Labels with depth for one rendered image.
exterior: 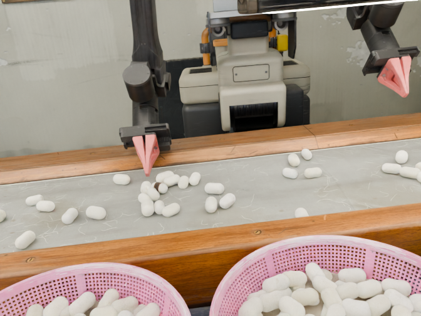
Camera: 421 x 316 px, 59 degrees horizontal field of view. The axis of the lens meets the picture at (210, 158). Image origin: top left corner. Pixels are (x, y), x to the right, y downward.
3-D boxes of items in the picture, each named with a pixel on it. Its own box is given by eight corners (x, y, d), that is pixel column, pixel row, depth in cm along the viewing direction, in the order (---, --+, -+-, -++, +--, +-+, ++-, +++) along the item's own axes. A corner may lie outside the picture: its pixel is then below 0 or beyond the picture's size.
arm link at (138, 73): (171, 79, 89) (136, 78, 90) (165, 42, 79) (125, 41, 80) (165, 120, 83) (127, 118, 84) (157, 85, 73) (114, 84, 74)
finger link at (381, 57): (425, 83, 73) (407, 48, 78) (389, 87, 73) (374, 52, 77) (410, 104, 79) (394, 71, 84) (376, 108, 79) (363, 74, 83)
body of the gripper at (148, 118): (168, 130, 76) (166, 101, 79) (118, 135, 75) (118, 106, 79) (171, 147, 81) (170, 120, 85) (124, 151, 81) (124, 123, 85)
